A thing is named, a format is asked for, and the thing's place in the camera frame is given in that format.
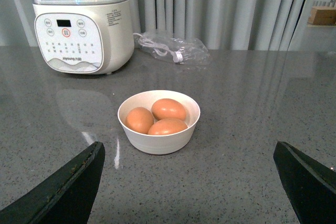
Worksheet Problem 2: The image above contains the white soy milk maker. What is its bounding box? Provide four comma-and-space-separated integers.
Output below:
33, 0, 134, 74

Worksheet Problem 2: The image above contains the white ceramic bowl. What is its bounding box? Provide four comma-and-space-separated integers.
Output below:
118, 90, 201, 155

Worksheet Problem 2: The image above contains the clear plastic bag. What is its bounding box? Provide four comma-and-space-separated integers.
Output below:
133, 29, 211, 66

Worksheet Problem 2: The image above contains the brown cardboard box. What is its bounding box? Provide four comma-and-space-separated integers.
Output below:
308, 6, 335, 25

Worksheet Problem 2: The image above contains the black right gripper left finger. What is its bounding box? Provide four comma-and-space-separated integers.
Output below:
1, 142, 105, 223

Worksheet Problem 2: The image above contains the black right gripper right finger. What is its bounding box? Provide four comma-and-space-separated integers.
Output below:
273, 142, 335, 223

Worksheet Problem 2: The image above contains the grey curtain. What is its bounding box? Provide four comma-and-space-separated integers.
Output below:
0, 0, 323, 50

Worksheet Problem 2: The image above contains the brown egg left in bowl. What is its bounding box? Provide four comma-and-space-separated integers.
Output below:
124, 107, 154, 134

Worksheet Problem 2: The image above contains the white power cable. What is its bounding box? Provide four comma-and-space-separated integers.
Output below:
133, 33, 184, 64

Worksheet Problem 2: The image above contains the brown egg back in bowl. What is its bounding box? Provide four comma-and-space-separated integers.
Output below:
151, 98, 186, 121

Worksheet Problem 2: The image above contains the brown egg in bowl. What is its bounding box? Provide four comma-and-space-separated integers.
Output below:
148, 118, 187, 135
151, 98, 186, 121
124, 107, 154, 134

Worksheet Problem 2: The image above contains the brown egg front in bowl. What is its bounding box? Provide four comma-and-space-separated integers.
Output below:
148, 118, 187, 135

